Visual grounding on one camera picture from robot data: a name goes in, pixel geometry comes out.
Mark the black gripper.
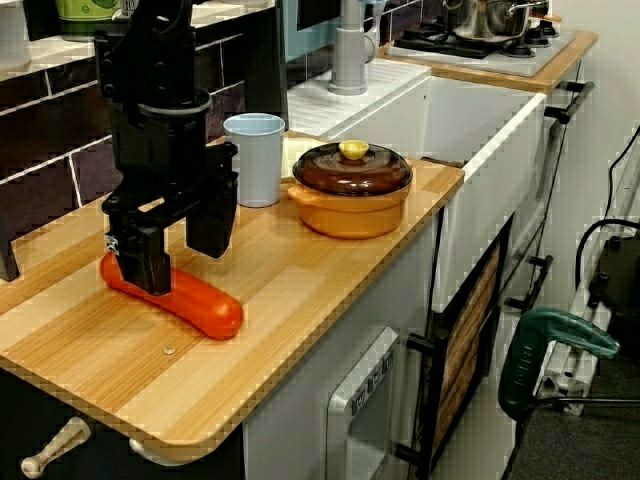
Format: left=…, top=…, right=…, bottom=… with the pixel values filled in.
left=101, top=91, right=240, bottom=297

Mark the red toy sausage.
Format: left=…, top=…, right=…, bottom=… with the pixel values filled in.
left=99, top=252, right=245, bottom=342

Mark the light blue plastic cup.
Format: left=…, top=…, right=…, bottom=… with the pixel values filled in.
left=223, top=113, right=286, bottom=208

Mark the cream flower-shaped plate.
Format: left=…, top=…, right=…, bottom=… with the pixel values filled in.
left=280, top=137, right=326, bottom=184

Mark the black stand foot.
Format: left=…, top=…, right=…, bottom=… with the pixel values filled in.
left=0, top=199, right=21, bottom=282

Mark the orange toy pot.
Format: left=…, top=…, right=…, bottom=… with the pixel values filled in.
left=287, top=172, right=414, bottom=240

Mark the white toy kitchen cabinet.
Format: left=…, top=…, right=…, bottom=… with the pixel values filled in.
left=242, top=204, right=451, bottom=480

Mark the brown lid with yellow knob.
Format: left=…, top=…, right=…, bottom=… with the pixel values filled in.
left=292, top=140, right=415, bottom=197

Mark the black upright panel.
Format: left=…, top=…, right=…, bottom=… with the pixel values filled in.
left=244, top=0, right=291, bottom=135

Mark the teal box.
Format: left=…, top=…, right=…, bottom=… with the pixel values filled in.
left=282, top=0, right=346, bottom=64

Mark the green can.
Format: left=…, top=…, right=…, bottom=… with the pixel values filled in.
left=54, top=0, right=122, bottom=42

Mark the grey toy faucet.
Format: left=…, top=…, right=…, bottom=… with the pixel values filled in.
left=327, top=0, right=377, bottom=96

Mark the white canister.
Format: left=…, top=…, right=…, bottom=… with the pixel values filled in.
left=0, top=0, right=32, bottom=66

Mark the white toy oven door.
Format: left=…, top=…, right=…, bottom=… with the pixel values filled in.
left=327, top=327, right=401, bottom=480

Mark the white toy sink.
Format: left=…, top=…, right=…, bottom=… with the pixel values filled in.
left=287, top=57, right=549, bottom=314

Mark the black burner grate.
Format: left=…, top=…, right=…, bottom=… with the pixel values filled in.
left=393, top=22, right=560, bottom=60

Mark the steel cooking pot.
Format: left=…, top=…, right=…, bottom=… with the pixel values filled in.
left=442, top=0, right=551, bottom=42

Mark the grey toy hob plate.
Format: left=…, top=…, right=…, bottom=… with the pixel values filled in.
left=384, top=19, right=576, bottom=79

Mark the black device box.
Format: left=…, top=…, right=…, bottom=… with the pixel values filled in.
left=587, top=234, right=640, bottom=326

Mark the thin black rod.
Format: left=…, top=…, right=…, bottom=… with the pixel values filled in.
left=529, top=397, right=640, bottom=407

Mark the white curved handle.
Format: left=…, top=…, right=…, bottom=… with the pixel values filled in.
left=128, top=437, right=211, bottom=467

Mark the cream peg handle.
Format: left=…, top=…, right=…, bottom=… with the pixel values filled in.
left=20, top=417, right=92, bottom=480

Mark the wooden crate with black frame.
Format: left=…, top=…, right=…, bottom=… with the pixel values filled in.
left=407, top=214, right=515, bottom=480

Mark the black drawer bar handle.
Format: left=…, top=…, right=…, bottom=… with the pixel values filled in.
left=504, top=255, right=555, bottom=310

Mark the thick black cable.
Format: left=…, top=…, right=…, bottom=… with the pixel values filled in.
left=574, top=218, right=640, bottom=296

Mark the aluminium frame rail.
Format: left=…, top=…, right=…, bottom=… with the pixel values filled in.
left=532, top=164, right=640, bottom=417

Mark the black oven bar handle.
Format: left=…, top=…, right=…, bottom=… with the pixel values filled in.
left=543, top=79, right=596, bottom=125

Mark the thin black cable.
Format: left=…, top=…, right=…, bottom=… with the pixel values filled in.
left=607, top=127, right=640, bottom=221

